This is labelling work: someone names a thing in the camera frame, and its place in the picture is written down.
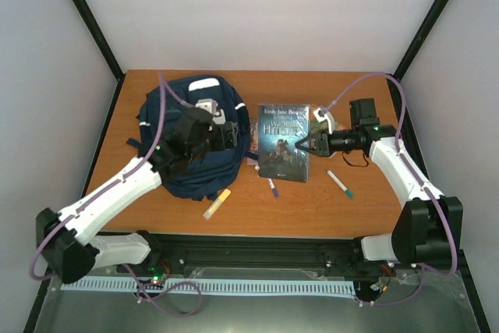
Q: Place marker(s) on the orange green paperback book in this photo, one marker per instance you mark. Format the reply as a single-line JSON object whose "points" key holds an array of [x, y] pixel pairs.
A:
{"points": [[339, 126]]}

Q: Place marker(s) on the purple capped marker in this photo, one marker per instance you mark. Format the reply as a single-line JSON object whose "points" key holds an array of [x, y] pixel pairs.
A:
{"points": [[273, 187]]}

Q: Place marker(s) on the black frame post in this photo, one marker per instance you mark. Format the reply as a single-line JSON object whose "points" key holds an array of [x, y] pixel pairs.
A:
{"points": [[92, 25], [429, 21]]}

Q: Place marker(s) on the green capped marker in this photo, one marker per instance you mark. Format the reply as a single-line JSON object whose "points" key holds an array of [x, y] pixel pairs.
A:
{"points": [[340, 184]]}

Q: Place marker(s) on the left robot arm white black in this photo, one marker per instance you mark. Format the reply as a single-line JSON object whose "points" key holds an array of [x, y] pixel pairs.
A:
{"points": [[109, 192]]}

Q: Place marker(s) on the dark blue Wuthering Heights book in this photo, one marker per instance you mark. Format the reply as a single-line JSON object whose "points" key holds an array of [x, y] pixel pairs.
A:
{"points": [[279, 127]]}

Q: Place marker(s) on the navy blue backpack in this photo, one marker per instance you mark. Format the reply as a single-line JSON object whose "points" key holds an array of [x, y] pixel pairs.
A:
{"points": [[174, 135]]}

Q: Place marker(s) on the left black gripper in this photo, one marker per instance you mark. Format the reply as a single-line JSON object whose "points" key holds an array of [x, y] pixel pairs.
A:
{"points": [[231, 136]]}

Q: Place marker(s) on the pink paperback book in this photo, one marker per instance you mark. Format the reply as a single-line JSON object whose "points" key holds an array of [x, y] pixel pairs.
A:
{"points": [[253, 147]]}

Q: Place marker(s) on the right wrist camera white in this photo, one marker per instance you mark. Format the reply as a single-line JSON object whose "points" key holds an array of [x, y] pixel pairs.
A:
{"points": [[323, 120]]}

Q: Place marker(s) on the light blue cable duct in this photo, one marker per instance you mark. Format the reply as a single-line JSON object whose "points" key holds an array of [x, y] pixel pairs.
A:
{"points": [[216, 287]]}

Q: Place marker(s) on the left black frame post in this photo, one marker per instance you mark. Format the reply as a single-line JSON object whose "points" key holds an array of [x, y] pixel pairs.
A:
{"points": [[92, 25]]}

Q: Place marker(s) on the right black frame post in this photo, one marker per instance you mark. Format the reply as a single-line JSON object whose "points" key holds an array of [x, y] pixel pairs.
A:
{"points": [[429, 21]]}

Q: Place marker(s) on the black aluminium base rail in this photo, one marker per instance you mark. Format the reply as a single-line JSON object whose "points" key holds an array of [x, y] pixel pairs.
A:
{"points": [[181, 254]]}

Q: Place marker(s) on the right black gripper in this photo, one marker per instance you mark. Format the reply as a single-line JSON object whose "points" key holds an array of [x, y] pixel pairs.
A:
{"points": [[322, 143]]}

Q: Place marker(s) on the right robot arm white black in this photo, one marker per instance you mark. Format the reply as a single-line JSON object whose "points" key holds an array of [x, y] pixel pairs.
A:
{"points": [[429, 226]]}

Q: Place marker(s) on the yellow highlighter pen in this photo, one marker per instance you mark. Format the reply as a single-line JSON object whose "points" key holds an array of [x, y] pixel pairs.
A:
{"points": [[221, 198]]}

